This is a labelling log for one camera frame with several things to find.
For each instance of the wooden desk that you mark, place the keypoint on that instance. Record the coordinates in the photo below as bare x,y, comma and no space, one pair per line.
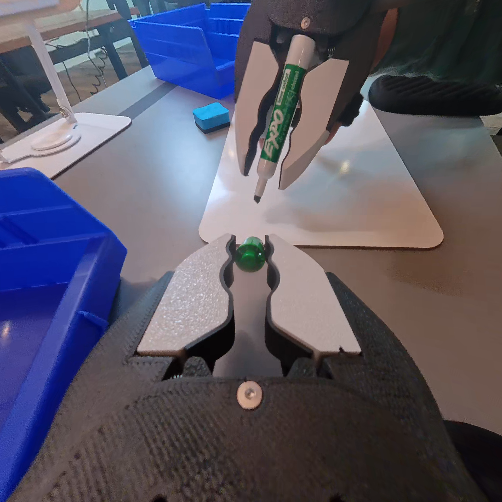
63,23

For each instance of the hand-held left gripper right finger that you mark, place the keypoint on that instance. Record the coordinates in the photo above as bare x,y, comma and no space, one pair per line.
314,306

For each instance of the blue plastic bin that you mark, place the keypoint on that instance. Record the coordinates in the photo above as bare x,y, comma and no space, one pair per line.
188,47
47,259

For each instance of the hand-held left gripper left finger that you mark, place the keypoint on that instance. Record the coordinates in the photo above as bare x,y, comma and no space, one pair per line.
188,306

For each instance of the blue whiteboard eraser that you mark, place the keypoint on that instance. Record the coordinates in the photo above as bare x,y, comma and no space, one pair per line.
211,118

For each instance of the green marker cap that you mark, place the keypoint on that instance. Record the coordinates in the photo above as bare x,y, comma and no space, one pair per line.
251,252

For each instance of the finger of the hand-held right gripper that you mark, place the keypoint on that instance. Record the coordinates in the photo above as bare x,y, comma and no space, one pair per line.
255,102
321,110

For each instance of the green dry-erase marker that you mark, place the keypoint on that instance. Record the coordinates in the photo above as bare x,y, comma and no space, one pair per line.
276,133

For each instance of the white whiteboard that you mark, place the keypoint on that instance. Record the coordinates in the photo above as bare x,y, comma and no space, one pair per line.
361,204

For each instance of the person's right hand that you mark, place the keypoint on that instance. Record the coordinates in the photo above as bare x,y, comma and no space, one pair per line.
382,43

